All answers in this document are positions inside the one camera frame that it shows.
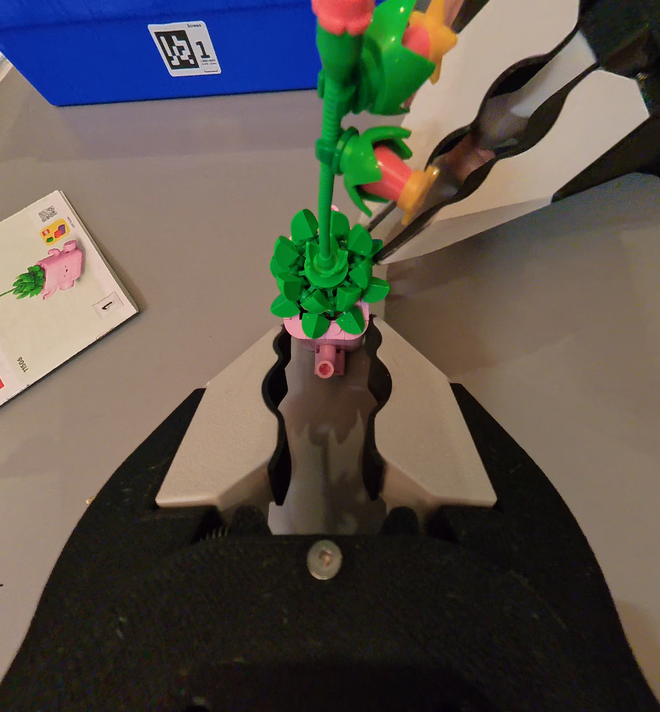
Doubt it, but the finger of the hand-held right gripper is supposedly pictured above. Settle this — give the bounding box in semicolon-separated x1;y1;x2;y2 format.
364;0;598;232
376;68;653;263

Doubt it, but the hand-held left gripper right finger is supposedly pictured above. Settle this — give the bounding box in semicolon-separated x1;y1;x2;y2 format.
361;319;498;509

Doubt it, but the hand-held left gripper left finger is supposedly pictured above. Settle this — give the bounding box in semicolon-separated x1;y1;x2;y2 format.
157;326;292;509

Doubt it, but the blue plastic bin white label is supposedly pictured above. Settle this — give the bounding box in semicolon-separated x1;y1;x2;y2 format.
0;0;387;108

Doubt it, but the green toy brick plant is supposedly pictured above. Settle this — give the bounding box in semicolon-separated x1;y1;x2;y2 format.
271;0;459;342

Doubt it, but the pink toy brick pot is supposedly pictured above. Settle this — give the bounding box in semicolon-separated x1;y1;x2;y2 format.
284;303;371;380

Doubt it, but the toy brick instruction booklet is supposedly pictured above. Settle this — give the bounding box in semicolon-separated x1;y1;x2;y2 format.
0;190;141;422

